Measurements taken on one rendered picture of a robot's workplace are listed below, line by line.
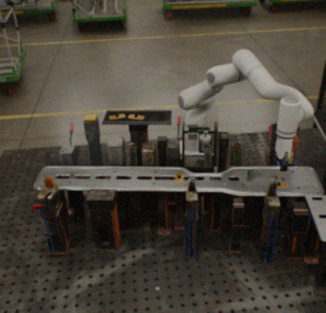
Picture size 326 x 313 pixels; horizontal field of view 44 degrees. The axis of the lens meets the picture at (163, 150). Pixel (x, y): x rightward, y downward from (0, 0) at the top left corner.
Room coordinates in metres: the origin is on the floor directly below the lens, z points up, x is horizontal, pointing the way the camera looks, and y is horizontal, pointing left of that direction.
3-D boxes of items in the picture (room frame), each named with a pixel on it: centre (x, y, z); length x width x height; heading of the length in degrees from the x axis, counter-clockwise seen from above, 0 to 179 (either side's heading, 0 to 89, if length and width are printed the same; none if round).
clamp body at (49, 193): (1.46, 0.53, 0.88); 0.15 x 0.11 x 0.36; 176
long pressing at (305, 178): (1.59, -0.05, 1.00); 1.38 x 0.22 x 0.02; 86
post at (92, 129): (1.97, 0.39, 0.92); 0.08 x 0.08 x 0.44; 86
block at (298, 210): (1.37, -0.60, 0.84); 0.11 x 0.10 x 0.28; 176
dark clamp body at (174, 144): (1.80, -0.06, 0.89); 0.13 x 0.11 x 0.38; 176
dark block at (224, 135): (1.79, -0.32, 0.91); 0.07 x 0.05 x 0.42; 176
